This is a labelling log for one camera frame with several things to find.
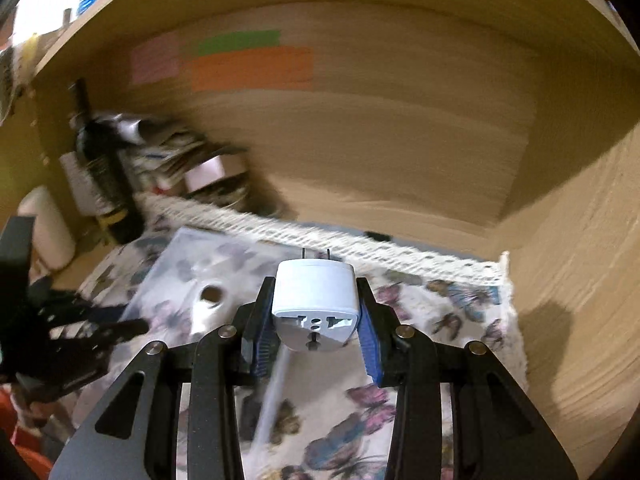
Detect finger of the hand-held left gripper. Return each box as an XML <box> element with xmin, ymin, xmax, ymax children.
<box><xmin>55</xmin><ymin>317</ymin><xmax>150</xmax><ymax>356</ymax></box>
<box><xmin>27</xmin><ymin>275</ymin><xmax>126</xmax><ymax>323</ymax></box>

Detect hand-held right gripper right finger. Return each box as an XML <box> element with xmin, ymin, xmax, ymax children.
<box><xmin>352</xmin><ymin>276</ymin><xmax>581</xmax><ymax>480</ymax></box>

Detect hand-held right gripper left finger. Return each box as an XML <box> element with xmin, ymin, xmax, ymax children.
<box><xmin>50</xmin><ymin>276</ymin><xmax>277</xmax><ymax>480</ymax></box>

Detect clear plastic box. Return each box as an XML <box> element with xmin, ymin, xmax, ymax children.
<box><xmin>107</xmin><ymin>226</ymin><xmax>311</xmax><ymax>466</ymax></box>

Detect white plug adapter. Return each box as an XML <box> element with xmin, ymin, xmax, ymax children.
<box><xmin>270</xmin><ymin>247</ymin><xmax>362</xmax><ymax>353</ymax></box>

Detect white plastic bottle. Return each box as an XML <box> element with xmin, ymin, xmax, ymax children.
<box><xmin>17</xmin><ymin>185</ymin><xmax>76</xmax><ymax>271</ymax></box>

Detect butterfly print lace cloth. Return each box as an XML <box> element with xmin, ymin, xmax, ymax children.
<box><xmin>75</xmin><ymin>192</ymin><xmax>526</xmax><ymax>480</ymax></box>

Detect dark wine bottle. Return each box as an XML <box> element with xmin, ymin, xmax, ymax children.
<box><xmin>70</xmin><ymin>80</ymin><xmax>146</xmax><ymax>246</ymax></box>

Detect small white cardboard box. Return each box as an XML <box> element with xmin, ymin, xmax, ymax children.
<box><xmin>182</xmin><ymin>156</ymin><xmax>228</xmax><ymax>191</ymax></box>

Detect stack of papers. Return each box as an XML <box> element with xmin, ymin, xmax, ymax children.
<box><xmin>107</xmin><ymin>112</ymin><xmax>251</xmax><ymax>196</ymax></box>

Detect pink paper note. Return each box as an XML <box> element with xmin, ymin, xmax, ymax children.
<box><xmin>130</xmin><ymin>35</ymin><xmax>181</xmax><ymax>86</ymax></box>

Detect orange paper note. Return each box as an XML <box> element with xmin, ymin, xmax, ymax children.
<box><xmin>190</xmin><ymin>46</ymin><xmax>315</xmax><ymax>93</ymax></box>

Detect green paper note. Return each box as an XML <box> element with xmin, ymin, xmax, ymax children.
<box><xmin>195</xmin><ymin>29</ymin><xmax>282</xmax><ymax>56</ymax></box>

